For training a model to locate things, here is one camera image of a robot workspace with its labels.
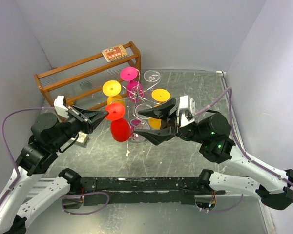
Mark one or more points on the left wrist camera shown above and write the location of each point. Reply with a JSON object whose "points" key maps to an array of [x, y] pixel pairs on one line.
{"points": [[60, 107]]}

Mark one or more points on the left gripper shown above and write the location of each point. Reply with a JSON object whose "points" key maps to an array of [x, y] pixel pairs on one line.
{"points": [[88, 126]]}

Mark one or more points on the pink wine glass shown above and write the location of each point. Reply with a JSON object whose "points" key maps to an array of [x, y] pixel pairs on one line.
{"points": [[134, 88]]}

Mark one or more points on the red plastic cup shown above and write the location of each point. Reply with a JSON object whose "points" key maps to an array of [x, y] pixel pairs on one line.
{"points": [[120, 128]]}

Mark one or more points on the wooden shelf rack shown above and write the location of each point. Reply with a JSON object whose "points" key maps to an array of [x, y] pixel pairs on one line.
{"points": [[81, 82]]}

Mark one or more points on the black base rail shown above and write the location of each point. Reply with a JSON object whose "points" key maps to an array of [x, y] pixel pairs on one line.
{"points": [[181, 190]]}

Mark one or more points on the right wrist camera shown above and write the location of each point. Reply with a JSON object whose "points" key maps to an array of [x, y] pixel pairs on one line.
{"points": [[186, 110]]}

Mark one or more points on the chrome wine glass rack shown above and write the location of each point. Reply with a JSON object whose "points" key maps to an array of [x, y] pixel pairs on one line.
{"points": [[129, 105]]}

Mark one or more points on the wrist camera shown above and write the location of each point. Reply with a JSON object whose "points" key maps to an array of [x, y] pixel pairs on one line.
{"points": [[60, 107], [186, 110]]}

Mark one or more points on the white card box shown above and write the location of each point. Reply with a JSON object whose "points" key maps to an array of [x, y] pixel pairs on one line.
{"points": [[82, 139]]}

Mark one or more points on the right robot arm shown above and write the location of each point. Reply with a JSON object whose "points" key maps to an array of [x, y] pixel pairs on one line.
{"points": [[272, 186]]}

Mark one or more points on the orange spiral notebook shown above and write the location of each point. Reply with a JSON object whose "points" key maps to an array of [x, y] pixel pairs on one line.
{"points": [[114, 53]]}

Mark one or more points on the orange wine glass front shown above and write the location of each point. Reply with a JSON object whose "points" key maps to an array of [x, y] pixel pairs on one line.
{"points": [[160, 96]]}

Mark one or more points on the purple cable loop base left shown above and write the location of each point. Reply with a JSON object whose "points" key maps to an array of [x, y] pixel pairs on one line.
{"points": [[83, 200]]}

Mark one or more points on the clear wine glass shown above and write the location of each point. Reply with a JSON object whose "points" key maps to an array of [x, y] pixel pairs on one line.
{"points": [[139, 122], [152, 78]]}

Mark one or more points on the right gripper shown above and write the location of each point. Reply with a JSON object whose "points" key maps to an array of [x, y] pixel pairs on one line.
{"points": [[162, 111]]}

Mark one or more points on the orange wine glass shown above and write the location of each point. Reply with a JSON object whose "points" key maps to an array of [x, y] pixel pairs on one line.
{"points": [[160, 96], [112, 90]]}

